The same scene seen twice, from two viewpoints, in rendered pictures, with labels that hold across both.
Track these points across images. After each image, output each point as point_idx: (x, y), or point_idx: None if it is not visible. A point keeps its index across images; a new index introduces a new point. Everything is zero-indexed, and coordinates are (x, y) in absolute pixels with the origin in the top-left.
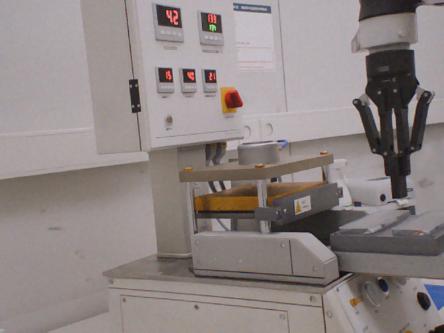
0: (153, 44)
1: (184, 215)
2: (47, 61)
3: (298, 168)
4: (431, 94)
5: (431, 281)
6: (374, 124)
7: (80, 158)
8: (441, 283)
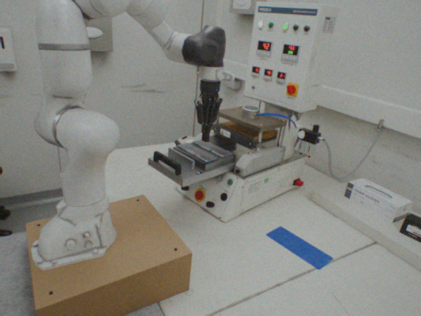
0: (254, 56)
1: None
2: (333, 53)
3: (232, 120)
4: (195, 102)
5: (339, 264)
6: (215, 110)
7: (320, 100)
8: (332, 266)
